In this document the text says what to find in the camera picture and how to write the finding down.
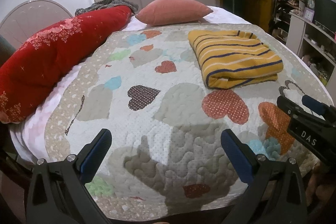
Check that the round white headboard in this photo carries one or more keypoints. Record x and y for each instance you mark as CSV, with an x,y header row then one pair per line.
x,y
30,17

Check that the person's right hand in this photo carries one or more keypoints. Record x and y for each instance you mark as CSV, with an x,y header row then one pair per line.
x,y
320,191

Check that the pink cushion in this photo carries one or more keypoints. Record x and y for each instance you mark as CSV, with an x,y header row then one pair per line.
x,y
165,12

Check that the red floral pillow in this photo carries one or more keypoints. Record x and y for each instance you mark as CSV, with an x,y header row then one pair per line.
x,y
30,74

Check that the grey knitted blanket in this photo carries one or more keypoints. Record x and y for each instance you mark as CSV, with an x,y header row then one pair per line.
x,y
105,4

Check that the yellow striped sweater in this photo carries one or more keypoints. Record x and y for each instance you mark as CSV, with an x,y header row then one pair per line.
x,y
233,58

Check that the heart patchwork quilt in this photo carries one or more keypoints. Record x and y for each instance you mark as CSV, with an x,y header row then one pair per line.
x,y
166,156

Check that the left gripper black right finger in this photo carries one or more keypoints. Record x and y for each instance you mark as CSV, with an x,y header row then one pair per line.
x,y
274,193

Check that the white shelf unit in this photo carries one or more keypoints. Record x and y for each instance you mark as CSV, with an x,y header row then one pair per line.
x,y
307,28

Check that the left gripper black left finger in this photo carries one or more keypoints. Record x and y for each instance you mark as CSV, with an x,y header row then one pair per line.
x,y
57,192

